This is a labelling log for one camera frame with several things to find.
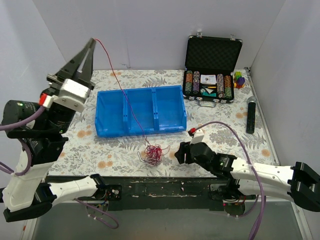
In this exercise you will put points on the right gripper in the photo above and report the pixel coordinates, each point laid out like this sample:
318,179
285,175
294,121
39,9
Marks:
183,155

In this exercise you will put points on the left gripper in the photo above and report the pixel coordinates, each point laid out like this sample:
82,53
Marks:
69,77

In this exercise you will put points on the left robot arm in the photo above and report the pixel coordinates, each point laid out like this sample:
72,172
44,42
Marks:
40,127

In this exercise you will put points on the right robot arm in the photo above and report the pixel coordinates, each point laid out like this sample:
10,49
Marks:
299,184

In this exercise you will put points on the blue three-compartment bin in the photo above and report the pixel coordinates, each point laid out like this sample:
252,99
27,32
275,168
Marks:
140,111

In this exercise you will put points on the black microphone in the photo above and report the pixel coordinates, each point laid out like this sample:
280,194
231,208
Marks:
251,115

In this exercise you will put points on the colourful block toy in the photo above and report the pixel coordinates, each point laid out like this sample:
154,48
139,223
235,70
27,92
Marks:
238,80

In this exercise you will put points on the black poker chip case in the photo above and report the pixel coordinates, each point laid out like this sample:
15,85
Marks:
209,64

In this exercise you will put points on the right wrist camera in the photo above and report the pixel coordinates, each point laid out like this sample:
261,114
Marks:
196,135

